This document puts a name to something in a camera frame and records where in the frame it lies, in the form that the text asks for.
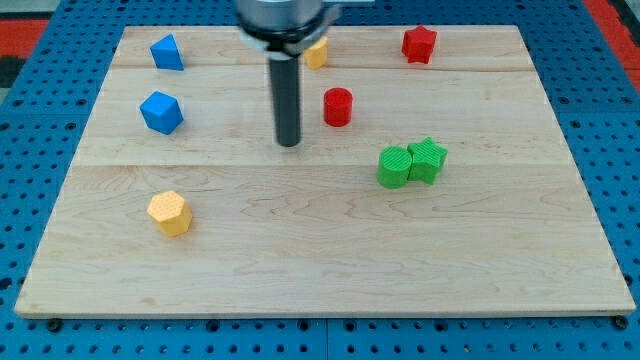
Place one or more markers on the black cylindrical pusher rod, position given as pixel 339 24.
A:
pixel 285 91

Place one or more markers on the green star block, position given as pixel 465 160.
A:
pixel 428 159

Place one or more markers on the red star block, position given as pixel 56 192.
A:
pixel 418 44

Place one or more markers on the yellow hexagon block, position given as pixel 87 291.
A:
pixel 170 212

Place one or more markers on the yellow pentagon block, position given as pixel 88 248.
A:
pixel 316 56

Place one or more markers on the light wooden board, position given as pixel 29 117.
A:
pixel 506 230

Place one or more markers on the blue cube block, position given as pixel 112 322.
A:
pixel 161 112

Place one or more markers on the red cylinder block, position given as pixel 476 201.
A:
pixel 338 104

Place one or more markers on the green cylinder block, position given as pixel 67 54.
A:
pixel 394 166

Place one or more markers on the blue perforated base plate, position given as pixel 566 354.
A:
pixel 49 103

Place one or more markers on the blue triangle block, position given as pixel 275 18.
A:
pixel 166 54

